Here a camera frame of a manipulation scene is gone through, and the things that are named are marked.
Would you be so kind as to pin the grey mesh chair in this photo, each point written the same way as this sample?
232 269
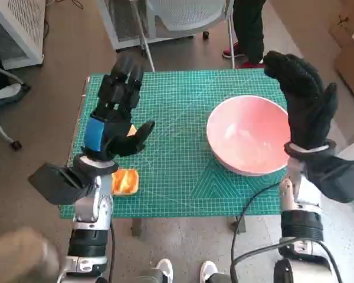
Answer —
188 14

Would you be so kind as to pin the grey table leg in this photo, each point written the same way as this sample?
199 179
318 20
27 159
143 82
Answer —
240 225
136 227

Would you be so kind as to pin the white perforated cabinet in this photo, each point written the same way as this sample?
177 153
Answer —
26 23
121 29

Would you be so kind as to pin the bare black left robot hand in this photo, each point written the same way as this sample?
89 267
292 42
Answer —
118 97

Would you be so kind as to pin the pink bowl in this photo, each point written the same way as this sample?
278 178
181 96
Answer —
247 132

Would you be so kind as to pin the white shoe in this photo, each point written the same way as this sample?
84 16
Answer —
165 268
208 269

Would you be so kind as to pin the long twisted toy bread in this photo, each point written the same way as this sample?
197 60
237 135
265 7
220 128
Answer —
125 181

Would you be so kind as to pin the green cutting mat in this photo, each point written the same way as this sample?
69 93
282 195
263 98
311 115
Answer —
177 118

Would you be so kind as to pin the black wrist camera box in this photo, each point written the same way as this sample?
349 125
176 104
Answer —
339 177
56 182

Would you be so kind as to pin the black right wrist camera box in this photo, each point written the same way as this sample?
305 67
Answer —
339 177

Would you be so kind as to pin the grey office chair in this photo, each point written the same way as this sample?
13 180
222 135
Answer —
6 91

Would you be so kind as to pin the brown cardboard box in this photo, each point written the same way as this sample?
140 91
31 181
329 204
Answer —
351 59

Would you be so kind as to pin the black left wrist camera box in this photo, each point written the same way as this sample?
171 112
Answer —
56 182

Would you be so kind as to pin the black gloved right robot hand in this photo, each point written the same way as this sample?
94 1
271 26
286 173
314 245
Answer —
306 97

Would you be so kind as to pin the round toy bread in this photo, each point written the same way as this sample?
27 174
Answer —
131 130

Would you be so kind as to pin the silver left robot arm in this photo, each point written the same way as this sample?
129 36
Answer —
91 203

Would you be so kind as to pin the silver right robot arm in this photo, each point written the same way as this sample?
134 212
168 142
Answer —
301 224

